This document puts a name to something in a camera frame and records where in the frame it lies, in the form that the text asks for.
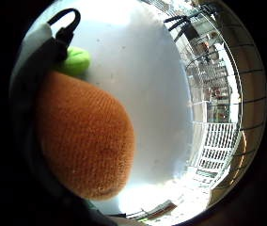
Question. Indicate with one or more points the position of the orange plush carrot toy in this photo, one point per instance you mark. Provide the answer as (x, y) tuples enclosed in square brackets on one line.
[(86, 135)]

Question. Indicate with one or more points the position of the white slatted railing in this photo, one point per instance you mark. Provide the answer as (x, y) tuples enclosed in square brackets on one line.
[(216, 147)]

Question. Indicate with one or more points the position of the wooden bench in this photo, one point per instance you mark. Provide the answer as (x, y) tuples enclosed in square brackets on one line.
[(158, 209)]

